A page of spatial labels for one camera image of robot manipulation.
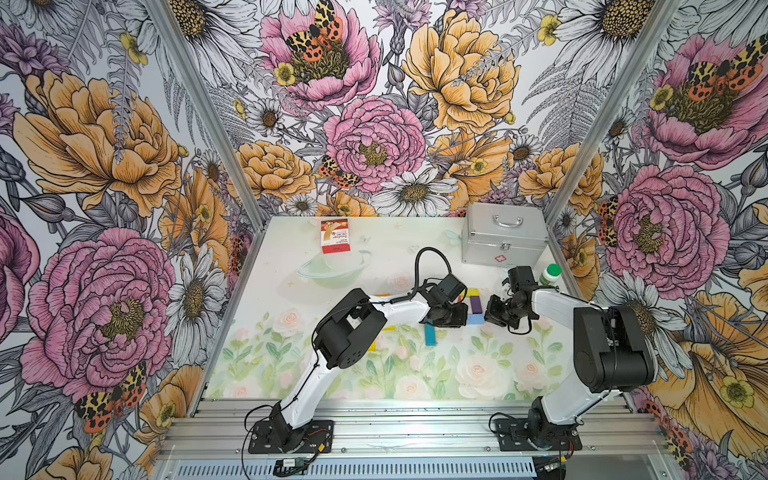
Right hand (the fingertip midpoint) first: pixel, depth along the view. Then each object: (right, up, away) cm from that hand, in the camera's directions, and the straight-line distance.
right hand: (484, 322), depth 93 cm
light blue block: (-3, +1, -1) cm, 3 cm away
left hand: (-7, -2, -1) cm, 7 cm away
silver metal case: (+9, +27, +8) cm, 30 cm away
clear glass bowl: (-49, +15, +16) cm, 53 cm away
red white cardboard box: (-49, +27, +18) cm, 59 cm away
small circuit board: (-52, -27, -23) cm, 63 cm away
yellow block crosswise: (-29, +6, -32) cm, 44 cm away
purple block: (-1, +4, +4) cm, 6 cm away
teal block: (-17, -4, -2) cm, 17 cm away
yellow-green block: (-1, +8, +8) cm, 11 cm away
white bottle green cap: (+22, +14, +2) cm, 26 cm away
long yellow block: (-32, +4, -36) cm, 48 cm away
